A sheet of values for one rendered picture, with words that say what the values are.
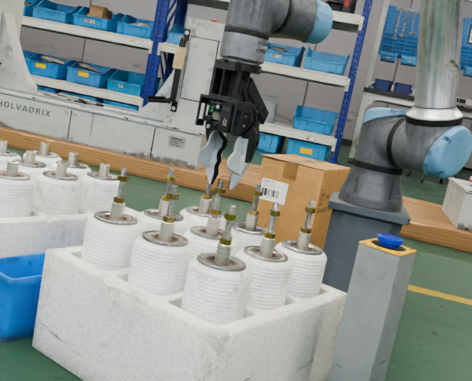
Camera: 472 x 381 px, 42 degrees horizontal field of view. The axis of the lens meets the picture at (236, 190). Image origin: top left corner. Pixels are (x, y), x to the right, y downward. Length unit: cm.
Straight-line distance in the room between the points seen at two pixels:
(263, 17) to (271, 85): 834
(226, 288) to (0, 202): 56
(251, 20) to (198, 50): 207
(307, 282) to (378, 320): 17
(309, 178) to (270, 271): 113
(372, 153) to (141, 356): 75
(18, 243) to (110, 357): 36
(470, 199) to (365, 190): 156
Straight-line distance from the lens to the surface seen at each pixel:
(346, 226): 143
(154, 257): 95
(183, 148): 302
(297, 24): 106
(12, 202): 127
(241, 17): 101
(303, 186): 209
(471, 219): 297
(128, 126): 311
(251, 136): 103
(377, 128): 144
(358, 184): 144
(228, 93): 101
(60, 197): 134
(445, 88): 134
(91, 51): 1021
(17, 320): 116
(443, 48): 133
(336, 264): 145
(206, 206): 123
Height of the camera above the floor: 51
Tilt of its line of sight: 9 degrees down
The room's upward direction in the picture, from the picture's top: 11 degrees clockwise
